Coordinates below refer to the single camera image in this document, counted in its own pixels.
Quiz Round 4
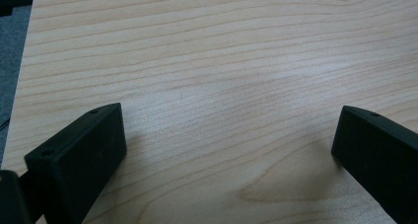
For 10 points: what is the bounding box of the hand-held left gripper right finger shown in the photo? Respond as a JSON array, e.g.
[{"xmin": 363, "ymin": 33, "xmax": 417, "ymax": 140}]
[{"xmin": 330, "ymin": 105, "xmax": 418, "ymax": 224}]

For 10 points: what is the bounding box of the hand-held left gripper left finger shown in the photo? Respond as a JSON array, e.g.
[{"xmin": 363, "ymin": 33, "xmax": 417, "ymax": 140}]
[{"xmin": 19, "ymin": 102, "xmax": 128, "ymax": 224}]

